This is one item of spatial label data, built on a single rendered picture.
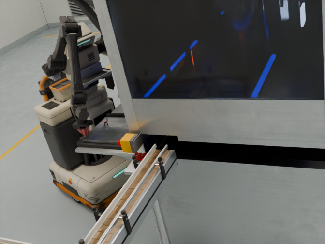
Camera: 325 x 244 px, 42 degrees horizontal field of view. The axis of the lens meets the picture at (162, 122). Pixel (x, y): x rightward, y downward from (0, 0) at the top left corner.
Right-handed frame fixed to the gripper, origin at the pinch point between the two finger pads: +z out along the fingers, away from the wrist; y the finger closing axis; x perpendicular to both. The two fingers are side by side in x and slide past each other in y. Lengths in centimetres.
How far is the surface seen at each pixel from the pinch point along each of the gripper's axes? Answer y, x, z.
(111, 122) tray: 5.8, 18.7, 1.6
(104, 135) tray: 9.3, 4.1, 1.9
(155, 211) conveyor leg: 55, -35, 19
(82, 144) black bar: 2.0, -8.2, 0.6
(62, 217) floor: -67, 21, 89
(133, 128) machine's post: 41.1, -13.3, -14.1
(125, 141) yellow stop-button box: 40.8, -22.2, -12.4
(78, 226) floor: -47, 14, 90
